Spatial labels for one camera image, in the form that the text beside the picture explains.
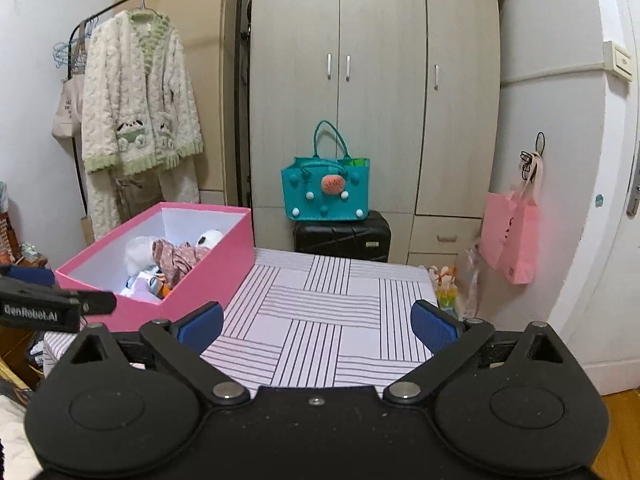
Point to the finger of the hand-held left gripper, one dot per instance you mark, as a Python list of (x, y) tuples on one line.
[(30, 310), (32, 276)]

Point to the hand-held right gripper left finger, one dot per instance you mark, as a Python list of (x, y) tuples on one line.
[(202, 322)]

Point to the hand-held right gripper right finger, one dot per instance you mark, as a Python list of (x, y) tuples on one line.
[(435, 327)]

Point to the pink cardboard box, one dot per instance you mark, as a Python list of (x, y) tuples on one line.
[(215, 270)]

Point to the floral pink cloth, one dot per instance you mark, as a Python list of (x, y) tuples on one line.
[(175, 260)]

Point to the white brown plush toy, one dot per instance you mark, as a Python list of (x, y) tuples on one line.
[(210, 237)]

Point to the white mesh bath puff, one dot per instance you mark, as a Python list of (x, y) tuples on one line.
[(137, 255)]

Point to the colourful gift bag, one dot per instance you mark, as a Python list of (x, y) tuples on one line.
[(445, 290)]

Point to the clear plastic bag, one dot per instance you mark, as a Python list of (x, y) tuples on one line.
[(472, 280)]

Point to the fluffy cream pajama pants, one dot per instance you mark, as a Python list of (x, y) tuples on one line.
[(105, 205)]

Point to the pink striped tablecloth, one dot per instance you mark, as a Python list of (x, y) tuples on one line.
[(320, 320)]

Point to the pink paper bag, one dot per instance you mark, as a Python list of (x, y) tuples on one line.
[(510, 240)]

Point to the black suitcase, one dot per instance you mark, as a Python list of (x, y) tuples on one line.
[(340, 237)]

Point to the beige canvas tote bag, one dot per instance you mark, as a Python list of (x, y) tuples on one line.
[(67, 110)]

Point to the teal felt handbag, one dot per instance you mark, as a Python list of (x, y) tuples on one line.
[(310, 190)]

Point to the white door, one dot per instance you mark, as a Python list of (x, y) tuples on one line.
[(600, 235)]

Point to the black clothes rack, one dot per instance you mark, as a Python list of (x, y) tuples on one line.
[(245, 135)]

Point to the fluffy cream pajama jacket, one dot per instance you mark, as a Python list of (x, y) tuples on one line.
[(140, 90)]

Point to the grey wooden wardrobe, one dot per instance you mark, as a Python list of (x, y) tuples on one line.
[(380, 35)]

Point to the black wall hook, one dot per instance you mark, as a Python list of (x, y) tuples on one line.
[(539, 142)]

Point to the beige light switch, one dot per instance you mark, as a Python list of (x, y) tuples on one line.
[(620, 60)]

